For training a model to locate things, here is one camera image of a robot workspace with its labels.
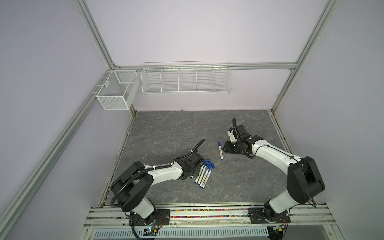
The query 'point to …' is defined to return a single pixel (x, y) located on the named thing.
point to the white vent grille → (254, 233)
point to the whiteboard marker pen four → (202, 174)
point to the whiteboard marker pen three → (197, 177)
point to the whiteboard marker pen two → (191, 177)
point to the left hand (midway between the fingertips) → (195, 170)
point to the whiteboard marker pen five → (207, 176)
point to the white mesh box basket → (119, 90)
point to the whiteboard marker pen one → (220, 150)
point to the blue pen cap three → (209, 164)
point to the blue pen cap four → (213, 166)
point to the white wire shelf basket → (184, 77)
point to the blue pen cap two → (207, 162)
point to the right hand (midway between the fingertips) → (225, 149)
